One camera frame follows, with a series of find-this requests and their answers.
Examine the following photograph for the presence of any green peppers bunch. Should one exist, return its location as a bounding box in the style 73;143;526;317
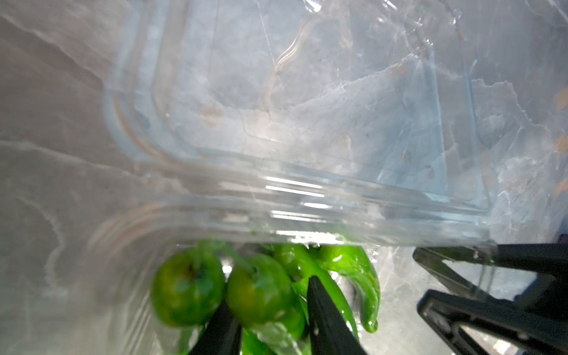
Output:
150;241;380;354

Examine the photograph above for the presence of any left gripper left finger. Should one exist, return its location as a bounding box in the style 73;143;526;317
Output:
189;301;243;355

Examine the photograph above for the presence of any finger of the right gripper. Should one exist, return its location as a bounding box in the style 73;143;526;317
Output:
413;243;567;306
417;290;567;354

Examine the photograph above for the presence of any clear clamshell container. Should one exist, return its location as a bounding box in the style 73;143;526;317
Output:
69;1;567;354

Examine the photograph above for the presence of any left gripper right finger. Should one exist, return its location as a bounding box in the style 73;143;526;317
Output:
307;276;367;355

